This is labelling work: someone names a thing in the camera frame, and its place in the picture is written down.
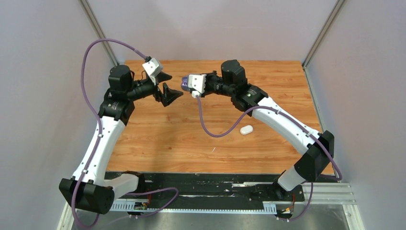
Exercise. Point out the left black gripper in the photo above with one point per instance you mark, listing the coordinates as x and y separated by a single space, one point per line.
169 95

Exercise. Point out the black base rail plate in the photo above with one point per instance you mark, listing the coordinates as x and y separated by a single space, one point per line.
215 191

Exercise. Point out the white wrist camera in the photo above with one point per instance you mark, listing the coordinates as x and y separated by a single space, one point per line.
152 67
196 84

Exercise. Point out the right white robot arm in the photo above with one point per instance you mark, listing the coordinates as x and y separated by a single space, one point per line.
316 148

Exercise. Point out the left aluminium frame post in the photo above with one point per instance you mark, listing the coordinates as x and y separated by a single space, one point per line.
98 30

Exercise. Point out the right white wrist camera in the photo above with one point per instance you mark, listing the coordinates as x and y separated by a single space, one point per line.
196 84

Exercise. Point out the aluminium frame post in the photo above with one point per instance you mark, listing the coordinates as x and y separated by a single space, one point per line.
323 32
98 30

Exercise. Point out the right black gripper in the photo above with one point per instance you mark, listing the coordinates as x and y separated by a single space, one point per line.
214 74

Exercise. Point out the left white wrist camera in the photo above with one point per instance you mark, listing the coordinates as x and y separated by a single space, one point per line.
152 67

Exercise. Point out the right aluminium frame post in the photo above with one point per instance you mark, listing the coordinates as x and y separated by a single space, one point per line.
323 32

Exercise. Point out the white earbud charging case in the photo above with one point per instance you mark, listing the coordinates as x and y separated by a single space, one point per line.
245 130

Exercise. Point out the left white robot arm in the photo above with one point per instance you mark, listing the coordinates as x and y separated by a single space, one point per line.
87 189

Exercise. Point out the blue-grey earbud case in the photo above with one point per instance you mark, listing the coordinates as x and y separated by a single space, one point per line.
184 83

